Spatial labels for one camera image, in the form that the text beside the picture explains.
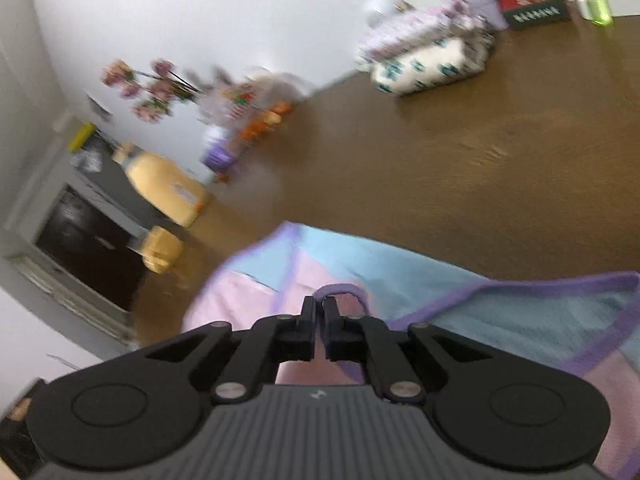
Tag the small yellow object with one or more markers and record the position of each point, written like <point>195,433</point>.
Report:
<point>80,136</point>

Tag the small yellow jug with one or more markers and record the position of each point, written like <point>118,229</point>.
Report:
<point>160,250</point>

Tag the pink dried flowers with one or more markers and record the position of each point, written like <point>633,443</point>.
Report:
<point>150,90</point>

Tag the pink floral folded cloth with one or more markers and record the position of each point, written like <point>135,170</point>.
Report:
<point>415,27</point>

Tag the large yellow jug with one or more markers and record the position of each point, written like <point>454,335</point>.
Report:
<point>165,187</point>

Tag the cream green-flower folded cloth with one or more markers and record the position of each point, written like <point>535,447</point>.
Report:
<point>430,67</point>

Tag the pink and blue cloth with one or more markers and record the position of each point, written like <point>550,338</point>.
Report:
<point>360,262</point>

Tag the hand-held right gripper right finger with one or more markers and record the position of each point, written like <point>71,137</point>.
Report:
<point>331,322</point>

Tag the lavender box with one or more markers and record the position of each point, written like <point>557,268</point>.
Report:
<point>490,10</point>

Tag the clear plastic snack bag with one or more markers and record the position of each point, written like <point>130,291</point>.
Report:
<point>250,105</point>

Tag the white round lamp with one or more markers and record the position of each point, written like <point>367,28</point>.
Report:
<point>381,9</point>

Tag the white power strip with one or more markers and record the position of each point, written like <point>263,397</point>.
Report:
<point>622,0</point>

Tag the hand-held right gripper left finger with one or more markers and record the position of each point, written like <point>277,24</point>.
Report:
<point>307,322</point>

